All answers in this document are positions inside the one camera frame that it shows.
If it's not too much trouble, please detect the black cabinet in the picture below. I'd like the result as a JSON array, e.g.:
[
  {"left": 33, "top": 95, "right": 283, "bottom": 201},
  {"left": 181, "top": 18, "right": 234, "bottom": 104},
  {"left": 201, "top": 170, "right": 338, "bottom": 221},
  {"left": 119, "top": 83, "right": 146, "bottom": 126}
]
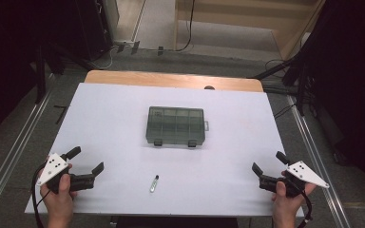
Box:
[{"left": 74, "top": 0, "right": 115, "bottom": 62}]

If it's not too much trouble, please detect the black stand leg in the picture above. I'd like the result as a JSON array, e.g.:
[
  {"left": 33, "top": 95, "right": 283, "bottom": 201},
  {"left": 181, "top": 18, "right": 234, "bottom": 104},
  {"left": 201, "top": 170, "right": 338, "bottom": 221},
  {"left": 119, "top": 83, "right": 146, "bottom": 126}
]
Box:
[
  {"left": 33, "top": 44, "right": 48, "bottom": 105},
  {"left": 247, "top": 56, "right": 300, "bottom": 81}
]

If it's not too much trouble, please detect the black floor cable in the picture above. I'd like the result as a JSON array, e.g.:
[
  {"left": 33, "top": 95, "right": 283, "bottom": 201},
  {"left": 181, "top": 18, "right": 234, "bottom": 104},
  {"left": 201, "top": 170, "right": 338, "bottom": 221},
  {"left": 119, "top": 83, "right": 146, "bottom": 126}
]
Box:
[{"left": 273, "top": 103, "right": 297, "bottom": 121}]

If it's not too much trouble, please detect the small white marker pen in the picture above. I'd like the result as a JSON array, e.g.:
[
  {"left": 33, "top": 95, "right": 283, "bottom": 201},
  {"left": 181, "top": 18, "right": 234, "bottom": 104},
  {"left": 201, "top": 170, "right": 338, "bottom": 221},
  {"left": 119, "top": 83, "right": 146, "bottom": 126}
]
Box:
[{"left": 149, "top": 174, "right": 161, "bottom": 194}]

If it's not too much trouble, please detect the black curtain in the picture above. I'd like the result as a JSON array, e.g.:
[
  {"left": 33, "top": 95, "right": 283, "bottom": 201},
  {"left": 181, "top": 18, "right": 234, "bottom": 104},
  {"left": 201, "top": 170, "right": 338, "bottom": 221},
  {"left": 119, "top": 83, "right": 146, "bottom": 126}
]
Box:
[
  {"left": 298, "top": 0, "right": 365, "bottom": 204},
  {"left": 0, "top": 0, "right": 79, "bottom": 147}
]

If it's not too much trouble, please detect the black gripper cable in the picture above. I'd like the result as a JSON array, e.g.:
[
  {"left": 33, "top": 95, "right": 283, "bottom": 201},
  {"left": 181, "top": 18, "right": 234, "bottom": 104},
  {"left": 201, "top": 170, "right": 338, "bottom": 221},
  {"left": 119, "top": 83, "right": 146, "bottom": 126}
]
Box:
[
  {"left": 30, "top": 164, "right": 48, "bottom": 228},
  {"left": 284, "top": 177, "right": 315, "bottom": 228}
]

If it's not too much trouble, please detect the light wooden platform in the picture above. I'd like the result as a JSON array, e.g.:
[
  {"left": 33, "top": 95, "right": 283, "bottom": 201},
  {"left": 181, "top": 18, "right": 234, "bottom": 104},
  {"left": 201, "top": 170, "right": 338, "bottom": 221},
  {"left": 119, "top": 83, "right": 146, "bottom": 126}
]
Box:
[{"left": 173, "top": 0, "right": 327, "bottom": 61}]

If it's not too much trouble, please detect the white table cover sheet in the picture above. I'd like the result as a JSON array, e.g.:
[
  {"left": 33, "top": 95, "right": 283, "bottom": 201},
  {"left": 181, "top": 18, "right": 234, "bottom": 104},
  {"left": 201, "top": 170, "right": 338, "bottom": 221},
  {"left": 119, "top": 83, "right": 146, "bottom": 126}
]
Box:
[{"left": 24, "top": 82, "right": 305, "bottom": 219}]

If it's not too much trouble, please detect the white floor cable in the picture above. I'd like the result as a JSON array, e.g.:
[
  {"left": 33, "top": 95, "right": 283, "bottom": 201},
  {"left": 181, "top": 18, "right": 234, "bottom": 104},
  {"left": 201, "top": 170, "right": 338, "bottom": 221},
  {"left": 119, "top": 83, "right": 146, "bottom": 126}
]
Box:
[{"left": 89, "top": 46, "right": 119, "bottom": 70}]

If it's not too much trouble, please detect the aluminium floor rail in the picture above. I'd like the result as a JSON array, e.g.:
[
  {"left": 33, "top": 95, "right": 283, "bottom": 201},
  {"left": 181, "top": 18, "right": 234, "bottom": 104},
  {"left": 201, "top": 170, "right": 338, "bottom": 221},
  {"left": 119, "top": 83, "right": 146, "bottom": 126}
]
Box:
[
  {"left": 0, "top": 89, "right": 54, "bottom": 217},
  {"left": 285, "top": 94, "right": 352, "bottom": 228}
]

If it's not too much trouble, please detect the person's right hand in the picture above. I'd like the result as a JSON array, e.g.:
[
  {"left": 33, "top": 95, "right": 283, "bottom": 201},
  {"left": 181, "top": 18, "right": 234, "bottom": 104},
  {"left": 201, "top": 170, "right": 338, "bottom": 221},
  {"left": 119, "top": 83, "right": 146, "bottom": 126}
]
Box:
[{"left": 271, "top": 170, "right": 317, "bottom": 220}]

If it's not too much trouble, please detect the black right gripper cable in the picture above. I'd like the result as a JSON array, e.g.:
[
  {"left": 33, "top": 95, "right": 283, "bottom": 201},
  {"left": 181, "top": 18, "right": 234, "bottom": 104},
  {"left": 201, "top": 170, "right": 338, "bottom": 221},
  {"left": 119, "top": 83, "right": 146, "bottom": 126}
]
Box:
[{"left": 284, "top": 177, "right": 315, "bottom": 228}]

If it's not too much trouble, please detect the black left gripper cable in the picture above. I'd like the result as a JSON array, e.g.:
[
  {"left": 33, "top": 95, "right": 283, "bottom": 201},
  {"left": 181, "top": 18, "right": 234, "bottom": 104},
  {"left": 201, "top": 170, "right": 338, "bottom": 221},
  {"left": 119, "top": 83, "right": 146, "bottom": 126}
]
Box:
[{"left": 30, "top": 164, "right": 48, "bottom": 228}]

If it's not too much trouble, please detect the black hanging cable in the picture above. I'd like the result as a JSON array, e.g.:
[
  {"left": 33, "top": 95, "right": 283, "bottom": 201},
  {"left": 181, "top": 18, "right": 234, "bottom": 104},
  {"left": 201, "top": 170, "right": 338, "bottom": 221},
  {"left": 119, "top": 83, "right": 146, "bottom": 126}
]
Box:
[{"left": 174, "top": 0, "right": 196, "bottom": 53}]

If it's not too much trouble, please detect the person's left hand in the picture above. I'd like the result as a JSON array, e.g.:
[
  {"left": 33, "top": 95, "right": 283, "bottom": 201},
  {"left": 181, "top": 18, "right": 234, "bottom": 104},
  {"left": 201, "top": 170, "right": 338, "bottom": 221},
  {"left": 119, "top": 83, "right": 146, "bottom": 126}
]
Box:
[{"left": 40, "top": 172, "right": 78, "bottom": 220}]

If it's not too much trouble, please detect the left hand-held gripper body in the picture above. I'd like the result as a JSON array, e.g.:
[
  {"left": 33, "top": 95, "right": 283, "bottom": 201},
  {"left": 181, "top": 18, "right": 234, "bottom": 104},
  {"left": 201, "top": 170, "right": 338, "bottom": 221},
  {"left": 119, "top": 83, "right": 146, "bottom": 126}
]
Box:
[{"left": 36, "top": 152, "right": 95, "bottom": 195}]

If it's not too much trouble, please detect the translucent grey compartment box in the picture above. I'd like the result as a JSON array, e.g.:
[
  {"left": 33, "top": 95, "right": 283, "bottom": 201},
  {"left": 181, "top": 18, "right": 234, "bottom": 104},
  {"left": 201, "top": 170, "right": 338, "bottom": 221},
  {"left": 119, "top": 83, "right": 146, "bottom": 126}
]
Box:
[{"left": 144, "top": 105, "right": 210, "bottom": 148}]

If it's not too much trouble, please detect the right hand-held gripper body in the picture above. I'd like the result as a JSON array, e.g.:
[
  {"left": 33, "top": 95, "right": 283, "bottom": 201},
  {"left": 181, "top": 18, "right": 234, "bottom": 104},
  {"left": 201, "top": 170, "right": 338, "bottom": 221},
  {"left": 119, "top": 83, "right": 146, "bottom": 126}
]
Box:
[{"left": 259, "top": 160, "right": 331, "bottom": 199}]

